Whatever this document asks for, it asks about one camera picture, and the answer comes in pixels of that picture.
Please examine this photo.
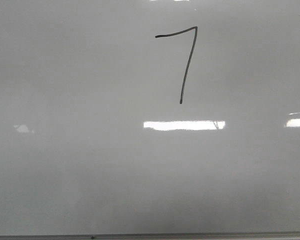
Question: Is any white whiteboard with aluminium frame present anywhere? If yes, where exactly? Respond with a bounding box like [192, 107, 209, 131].
[0, 0, 300, 235]

